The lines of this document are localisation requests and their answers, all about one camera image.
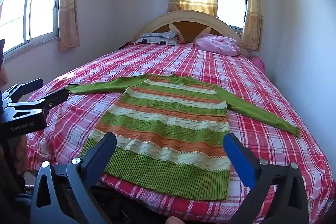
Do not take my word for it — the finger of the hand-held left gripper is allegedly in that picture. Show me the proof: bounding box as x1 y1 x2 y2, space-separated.
7 89 70 119
1 78 44 103

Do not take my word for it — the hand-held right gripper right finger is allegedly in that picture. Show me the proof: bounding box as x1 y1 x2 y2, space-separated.
223 132 313 224

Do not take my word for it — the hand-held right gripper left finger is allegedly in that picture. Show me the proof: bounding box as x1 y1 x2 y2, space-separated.
29 132 117 224

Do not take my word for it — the green orange striped knit sweater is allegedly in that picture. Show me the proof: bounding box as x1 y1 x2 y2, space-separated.
65 73 301 201

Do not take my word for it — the large sliding window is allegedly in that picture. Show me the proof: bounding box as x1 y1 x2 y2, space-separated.
0 0 71 60

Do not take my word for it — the yellow patterned curtain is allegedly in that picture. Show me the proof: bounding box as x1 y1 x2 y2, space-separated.
58 0 84 52
238 0 264 52

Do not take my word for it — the dark object beside pillow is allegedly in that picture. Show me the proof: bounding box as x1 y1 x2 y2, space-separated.
119 40 135 51

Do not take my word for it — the pink cloth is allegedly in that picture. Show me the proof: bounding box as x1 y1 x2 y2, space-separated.
249 56 266 72

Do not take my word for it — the red white plaid bedspread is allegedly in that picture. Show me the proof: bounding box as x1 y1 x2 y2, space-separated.
26 43 336 224

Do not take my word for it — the pink pillow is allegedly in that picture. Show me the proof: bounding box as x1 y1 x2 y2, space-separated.
195 34 240 57

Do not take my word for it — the grey patterned pillow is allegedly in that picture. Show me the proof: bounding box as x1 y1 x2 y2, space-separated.
134 31 179 46

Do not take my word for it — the cream arched wooden headboard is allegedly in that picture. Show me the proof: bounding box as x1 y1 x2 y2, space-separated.
131 10 250 58

